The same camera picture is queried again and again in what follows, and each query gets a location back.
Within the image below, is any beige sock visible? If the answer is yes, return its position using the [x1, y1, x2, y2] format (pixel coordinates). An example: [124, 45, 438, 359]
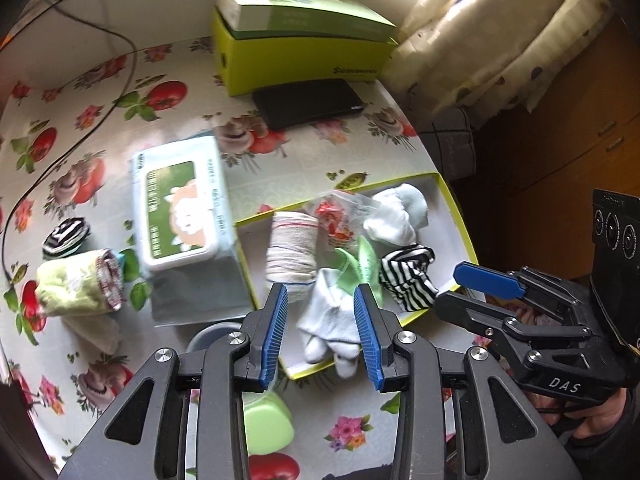
[264, 211, 320, 304]

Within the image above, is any green square case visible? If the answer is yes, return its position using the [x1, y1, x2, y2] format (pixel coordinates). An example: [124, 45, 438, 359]
[242, 389, 295, 456]

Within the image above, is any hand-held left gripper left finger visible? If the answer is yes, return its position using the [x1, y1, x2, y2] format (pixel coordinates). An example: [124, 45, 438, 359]
[60, 283, 291, 480]

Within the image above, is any black smartphone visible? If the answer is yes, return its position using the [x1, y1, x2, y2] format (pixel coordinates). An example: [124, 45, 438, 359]
[251, 78, 366, 131]

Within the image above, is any green white carton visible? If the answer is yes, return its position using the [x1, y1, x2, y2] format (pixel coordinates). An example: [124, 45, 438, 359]
[216, 0, 399, 41]

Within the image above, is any black cable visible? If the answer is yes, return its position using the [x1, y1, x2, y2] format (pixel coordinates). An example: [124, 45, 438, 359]
[0, 0, 140, 283]

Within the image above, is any grey plastic pouch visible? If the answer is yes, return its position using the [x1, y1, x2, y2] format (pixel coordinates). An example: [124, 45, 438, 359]
[147, 247, 254, 329]

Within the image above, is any wet wipes pack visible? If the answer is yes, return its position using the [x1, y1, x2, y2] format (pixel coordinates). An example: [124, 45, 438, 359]
[129, 136, 237, 274]

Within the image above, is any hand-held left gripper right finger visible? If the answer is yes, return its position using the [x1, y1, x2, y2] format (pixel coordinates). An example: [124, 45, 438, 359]
[352, 283, 583, 480]

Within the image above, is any clear plastic bag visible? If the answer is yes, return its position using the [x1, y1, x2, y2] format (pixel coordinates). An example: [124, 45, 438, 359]
[309, 190, 386, 249]

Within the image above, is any green towel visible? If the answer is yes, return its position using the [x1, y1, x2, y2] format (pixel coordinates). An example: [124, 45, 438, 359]
[35, 248, 125, 317]

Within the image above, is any grey checked cushion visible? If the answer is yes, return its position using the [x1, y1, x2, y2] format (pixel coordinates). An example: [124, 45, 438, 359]
[417, 107, 479, 184]

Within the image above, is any person's right hand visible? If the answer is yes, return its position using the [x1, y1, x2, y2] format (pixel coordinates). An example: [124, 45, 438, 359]
[526, 390, 634, 437]

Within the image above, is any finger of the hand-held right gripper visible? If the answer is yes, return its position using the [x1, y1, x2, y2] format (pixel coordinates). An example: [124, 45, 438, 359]
[453, 261, 592, 327]
[434, 289, 594, 349]

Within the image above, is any floral tablecloth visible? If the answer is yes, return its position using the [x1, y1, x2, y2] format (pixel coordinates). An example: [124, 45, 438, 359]
[0, 35, 481, 480]

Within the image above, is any lime green shoe box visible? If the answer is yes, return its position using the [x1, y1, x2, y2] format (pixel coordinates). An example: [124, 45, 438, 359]
[210, 5, 399, 97]

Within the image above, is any wooden cabinet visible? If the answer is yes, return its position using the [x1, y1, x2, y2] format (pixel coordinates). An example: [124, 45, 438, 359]
[470, 15, 640, 281]

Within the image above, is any pale green sock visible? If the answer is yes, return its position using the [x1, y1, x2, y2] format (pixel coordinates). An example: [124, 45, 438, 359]
[295, 266, 364, 380]

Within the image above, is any black white striped sock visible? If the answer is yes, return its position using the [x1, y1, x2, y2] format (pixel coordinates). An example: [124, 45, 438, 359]
[378, 243, 437, 314]
[41, 217, 92, 260]

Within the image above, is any cream spotted curtain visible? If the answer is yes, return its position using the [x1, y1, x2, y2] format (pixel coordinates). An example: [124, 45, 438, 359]
[382, 0, 614, 121]

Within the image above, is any small bright green cloth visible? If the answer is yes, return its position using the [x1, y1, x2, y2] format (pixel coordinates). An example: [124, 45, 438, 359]
[334, 236, 381, 296]

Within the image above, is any lime cardboard tray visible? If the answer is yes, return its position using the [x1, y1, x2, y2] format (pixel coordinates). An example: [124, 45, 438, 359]
[235, 172, 481, 380]

